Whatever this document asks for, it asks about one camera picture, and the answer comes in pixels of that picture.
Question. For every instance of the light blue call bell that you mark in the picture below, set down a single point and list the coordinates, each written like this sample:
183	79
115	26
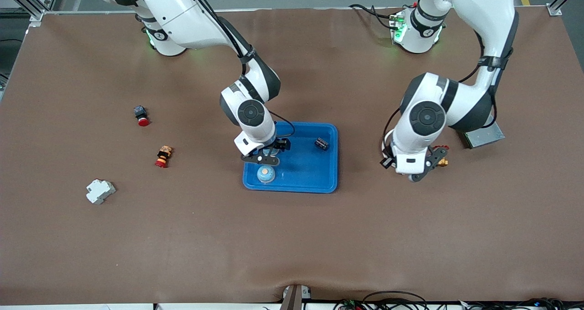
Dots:
266	175
268	152

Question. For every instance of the black striped capacitor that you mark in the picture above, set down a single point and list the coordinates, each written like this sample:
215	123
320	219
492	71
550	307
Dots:
321	143

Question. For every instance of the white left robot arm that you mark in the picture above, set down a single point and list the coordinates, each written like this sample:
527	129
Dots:
483	8

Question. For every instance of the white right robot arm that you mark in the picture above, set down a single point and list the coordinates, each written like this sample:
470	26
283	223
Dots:
182	18

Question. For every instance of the white curved pipe clamp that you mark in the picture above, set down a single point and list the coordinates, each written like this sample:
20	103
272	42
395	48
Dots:
384	144

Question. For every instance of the blue plastic tray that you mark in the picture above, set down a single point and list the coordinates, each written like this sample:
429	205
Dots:
305	173

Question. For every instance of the grey metal box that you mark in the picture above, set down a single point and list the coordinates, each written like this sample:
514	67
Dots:
486	139

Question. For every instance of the brown table mat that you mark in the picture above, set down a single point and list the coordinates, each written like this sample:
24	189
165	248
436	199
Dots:
292	237

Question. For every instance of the red button yellow body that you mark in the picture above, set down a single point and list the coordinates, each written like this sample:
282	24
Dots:
163	157

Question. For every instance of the red button black body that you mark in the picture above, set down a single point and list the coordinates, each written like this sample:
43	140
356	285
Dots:
140	113

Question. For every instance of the white circuit breaker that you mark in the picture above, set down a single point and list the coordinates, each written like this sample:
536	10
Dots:
99	191

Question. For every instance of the metal table edge bracket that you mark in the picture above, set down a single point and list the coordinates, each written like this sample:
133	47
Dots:
292	298

